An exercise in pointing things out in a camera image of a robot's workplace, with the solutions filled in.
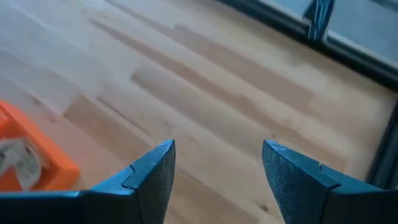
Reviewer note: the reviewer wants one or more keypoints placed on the white stevia sweetener packet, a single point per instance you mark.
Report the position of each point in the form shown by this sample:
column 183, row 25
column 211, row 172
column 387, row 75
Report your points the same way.
column 21, row 161

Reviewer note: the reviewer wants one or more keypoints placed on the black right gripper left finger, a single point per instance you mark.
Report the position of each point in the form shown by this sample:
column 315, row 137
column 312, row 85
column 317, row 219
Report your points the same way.
column 124, row 202

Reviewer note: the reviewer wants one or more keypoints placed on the dark vertical frame post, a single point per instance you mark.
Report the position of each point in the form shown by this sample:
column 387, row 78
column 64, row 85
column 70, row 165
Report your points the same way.
column 320, row 18

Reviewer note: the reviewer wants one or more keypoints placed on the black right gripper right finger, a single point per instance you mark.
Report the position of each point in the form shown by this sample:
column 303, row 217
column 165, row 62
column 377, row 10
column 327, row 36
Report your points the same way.
column 304, row 193

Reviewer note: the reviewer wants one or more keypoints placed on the orange slotted plastic basket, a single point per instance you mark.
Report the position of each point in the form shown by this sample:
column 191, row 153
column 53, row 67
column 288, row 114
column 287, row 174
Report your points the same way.
column 53, row 155

